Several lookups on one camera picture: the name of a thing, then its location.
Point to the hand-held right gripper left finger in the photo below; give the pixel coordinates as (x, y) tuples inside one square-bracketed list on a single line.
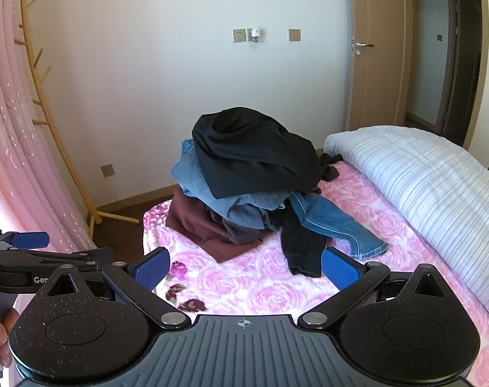
[(149, 268)]

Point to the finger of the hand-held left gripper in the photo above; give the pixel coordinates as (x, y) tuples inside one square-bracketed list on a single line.
[(28, 240), (67, 257)]

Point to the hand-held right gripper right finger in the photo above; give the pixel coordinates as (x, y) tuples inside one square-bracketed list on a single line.
[(341, 268)]

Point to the black pants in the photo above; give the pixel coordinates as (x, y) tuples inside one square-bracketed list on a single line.
[(248, 145)]

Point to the person's left hand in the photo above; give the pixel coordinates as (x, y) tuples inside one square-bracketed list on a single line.
[(0, 334)]

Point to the black garment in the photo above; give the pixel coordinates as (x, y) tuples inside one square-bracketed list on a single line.
[(301, 250)]

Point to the maroon garment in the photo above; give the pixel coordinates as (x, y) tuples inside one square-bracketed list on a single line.
[(196, 221)]

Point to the wooden coat rack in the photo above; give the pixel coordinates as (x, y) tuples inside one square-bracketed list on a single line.
[(63, 157)]

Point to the pink floral blanket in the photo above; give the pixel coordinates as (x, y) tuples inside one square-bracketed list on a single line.
[(248, 274)]

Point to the dark grey garment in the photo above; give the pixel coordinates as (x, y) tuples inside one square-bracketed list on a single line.
[(240, 232)]

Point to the dark brown garment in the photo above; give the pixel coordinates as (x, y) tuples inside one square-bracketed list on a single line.
[(329, 169)]

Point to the light blue denim garment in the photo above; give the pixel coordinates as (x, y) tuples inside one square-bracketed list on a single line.
[(192, 169)]

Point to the white striped quilt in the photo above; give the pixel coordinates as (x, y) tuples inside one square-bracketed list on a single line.
[(430, 201)]

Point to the pink curtain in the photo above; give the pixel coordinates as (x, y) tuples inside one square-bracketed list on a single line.
[(10, 129)]

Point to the light wooden door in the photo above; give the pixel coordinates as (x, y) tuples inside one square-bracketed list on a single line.
[(377, 88)]

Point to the dark brown door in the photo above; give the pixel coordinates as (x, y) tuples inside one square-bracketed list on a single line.
[(466, 68)]

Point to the white plug adapter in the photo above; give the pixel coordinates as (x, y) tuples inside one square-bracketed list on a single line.
[(254, 34)]

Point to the beige wall socket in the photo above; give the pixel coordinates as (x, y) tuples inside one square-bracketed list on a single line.
[(107, 170), (238, 35)]

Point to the beige light switch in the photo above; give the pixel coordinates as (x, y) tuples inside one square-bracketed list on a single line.
[(294, 34)]

